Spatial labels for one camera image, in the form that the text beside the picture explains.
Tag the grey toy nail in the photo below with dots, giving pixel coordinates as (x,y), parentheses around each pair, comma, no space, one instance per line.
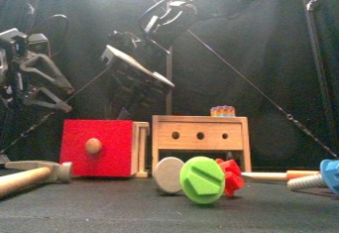
(168,174)

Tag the red wooden drawer box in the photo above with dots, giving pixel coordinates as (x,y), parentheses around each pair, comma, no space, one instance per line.
(101,147)

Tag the wooden bench with holes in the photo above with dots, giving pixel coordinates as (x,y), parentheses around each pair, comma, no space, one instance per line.
(200,134)

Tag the colourful small toy block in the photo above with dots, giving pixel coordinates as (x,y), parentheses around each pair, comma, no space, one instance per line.
(223,111)

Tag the wooden toy hammer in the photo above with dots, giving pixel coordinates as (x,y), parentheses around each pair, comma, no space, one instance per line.
(27,177)

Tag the green toy screw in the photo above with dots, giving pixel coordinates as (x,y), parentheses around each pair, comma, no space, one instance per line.
(201,180)

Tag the red toy nut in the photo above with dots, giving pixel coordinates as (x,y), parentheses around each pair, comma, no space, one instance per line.
(232,177)

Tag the wooden toy screwdriver orange band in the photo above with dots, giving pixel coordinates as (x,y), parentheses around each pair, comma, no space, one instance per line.
(273,176)

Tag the blue toy screw grey thread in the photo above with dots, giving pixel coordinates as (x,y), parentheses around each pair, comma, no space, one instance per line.
(328,176)

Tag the vertical metal frame pole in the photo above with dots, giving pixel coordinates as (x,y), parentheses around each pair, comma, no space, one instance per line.
(168,98)

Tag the black frame post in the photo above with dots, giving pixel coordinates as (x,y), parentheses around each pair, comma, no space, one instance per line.
(318,65)

